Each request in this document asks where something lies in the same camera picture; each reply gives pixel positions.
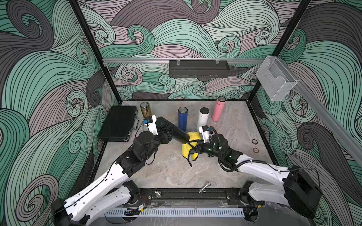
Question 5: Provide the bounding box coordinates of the yellow cleaning cloth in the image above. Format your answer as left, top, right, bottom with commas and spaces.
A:
182, 132, 201, 167

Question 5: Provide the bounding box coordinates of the blue thermos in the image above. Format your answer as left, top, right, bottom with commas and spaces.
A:
178, 106, 188, 131

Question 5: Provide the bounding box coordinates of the aluminium wall rail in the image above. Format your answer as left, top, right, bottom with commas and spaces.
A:
102, 57, 265, 66

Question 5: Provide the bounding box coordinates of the gold thermos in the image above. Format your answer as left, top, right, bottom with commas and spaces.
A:
140, 102, 152, 118

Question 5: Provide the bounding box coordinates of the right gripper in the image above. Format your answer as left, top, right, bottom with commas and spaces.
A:
188, 139, 223, 160

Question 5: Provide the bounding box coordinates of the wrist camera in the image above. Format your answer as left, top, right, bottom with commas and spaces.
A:
199, 125, 212, 144
143, 115, 158, 136

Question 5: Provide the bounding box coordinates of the black wall shelf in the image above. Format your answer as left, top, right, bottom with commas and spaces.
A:
169, 60, 230, 80

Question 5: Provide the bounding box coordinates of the black case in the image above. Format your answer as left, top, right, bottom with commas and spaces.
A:
97, 105, 139, 142

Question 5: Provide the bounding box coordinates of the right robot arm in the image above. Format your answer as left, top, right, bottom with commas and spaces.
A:
189, 133, 322, 219

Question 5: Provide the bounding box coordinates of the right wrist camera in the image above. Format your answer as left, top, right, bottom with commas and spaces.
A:
199, 125, 212, 144

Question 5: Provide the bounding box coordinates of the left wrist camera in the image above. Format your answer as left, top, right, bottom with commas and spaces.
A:
143, 115, 158, 136

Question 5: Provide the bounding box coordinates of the silver bolt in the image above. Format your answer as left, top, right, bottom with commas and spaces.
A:
199, 182, 211, 194

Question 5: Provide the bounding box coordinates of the white thermos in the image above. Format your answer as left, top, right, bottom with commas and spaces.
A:
196, 107, 210, 132

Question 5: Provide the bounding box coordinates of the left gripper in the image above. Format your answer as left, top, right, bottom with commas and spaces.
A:
140, 124, 171, 162

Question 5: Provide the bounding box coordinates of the black thermos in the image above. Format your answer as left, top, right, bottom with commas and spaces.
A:
156, 117, 189, 144

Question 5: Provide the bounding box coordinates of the clear plastic wall holder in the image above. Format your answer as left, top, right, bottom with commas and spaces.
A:
256, 56, 298, 102

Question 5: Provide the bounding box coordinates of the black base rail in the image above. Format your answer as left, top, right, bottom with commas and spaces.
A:
124, 187, 300, 207

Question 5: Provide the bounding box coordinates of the white slotted cable duct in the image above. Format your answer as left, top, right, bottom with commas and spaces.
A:
104, 207, 246, 218

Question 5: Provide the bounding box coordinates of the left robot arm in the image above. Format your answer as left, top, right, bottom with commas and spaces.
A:
51, 123, 178, 226

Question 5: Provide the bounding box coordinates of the pink thermos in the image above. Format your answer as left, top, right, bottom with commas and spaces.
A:
212, 96, 226, 121

